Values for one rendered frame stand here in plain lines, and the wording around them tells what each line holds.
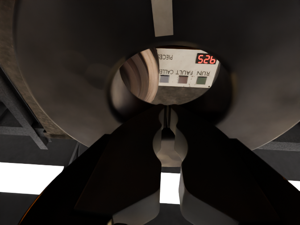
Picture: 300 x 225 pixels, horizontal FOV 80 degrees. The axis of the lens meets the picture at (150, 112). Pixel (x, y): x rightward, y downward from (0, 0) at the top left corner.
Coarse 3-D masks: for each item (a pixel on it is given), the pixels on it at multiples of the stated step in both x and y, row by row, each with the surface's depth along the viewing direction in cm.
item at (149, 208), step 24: (144, 120) 10; (120, 144) 8; (144, 144) 8; (96, 168) 7; (120, 168) 7; (144, 168) 7; (96, 192) 6; (120, 192) 6; (144, 192) 6; (96, 216) 6; (120, 216) 6; (144, 216) 6
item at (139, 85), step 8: (136, 56) 55; (128, 64) 55; (136, 64) 57; (144, 64) 58; (128, 72) 57; (136, 72) 58; (144, 72) 59; (136, 80) 59; (144, 80) 62; (136, 88) 62; (144, 88) 64; (144, 96) 67
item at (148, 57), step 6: (150, 48) 60; (144, 54) 57; (150, 54) 56; (144, 60) 58; (150, 60) 58; (150, 66) 59; (156, 66) 59; (150, 72) 61; (156, 72) 61; (150, 78) 63; (156, 78) 63; (150, 84) 65; (156, 84) 65; (150, 90) 67; (156, 90) 67; (150, 96) 69; (150, 102) 71
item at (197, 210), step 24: (168, 120) 12; (192, 120) 10; (192, 144) 8; (216, 144) 8; (192, 168) 7; (216, 168) 7; (240, 168) 7; (192, 192) 6; (216, 192) 6; (240, 192) 6; (192, 216) 6; (216, 216) 6; (240, 216) 5; (264, 216) 5
